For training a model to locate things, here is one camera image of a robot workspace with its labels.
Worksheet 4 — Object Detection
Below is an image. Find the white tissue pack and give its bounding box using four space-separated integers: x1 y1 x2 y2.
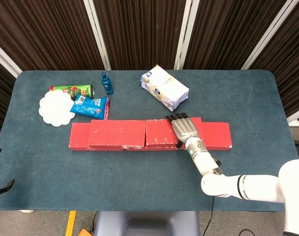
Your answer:
140 64 190 112

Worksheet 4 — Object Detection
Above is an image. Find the green chip can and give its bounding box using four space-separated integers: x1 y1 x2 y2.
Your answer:
49 84 95 99

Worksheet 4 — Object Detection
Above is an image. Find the blue spray bottle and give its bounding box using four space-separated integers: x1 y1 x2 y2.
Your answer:
101 72 114 95

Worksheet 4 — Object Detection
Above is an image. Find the white flower-shaped plate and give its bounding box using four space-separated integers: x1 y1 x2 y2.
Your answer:
38 89 75 127

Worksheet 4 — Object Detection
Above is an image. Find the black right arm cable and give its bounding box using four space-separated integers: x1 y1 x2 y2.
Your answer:
203 196 215 236

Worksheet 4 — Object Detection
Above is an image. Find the red foam brick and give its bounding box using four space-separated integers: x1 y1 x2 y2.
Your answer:
200 122 233 151
87 119 147 150
122 145 187 151
144 117 203 149
69 122 124 151

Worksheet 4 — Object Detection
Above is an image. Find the blue snack bag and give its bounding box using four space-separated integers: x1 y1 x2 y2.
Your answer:
70 93 110 122

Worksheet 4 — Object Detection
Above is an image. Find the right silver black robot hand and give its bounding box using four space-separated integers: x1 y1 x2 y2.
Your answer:
165 112 200 148

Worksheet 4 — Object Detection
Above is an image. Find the black floor cable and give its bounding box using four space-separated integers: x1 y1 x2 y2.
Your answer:
239 228 257 236

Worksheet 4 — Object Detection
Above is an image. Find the orange floor object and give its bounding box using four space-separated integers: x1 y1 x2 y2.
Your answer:
77 228 96 236

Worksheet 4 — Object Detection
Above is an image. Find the teal felt table cover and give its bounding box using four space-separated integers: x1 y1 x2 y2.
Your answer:
0 69 299 212

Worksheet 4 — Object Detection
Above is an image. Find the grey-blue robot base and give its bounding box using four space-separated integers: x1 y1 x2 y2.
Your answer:
94 210 200 236

